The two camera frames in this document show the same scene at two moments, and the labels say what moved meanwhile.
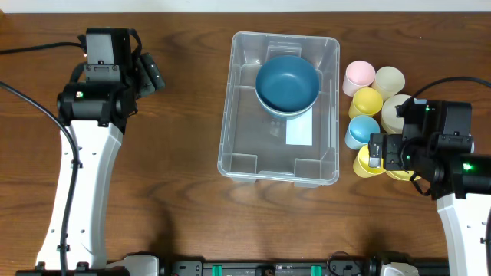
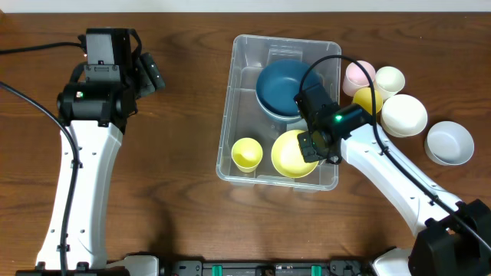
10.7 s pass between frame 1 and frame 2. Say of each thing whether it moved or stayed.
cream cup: stayed
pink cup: stayed
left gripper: stayed
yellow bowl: moved
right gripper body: moved
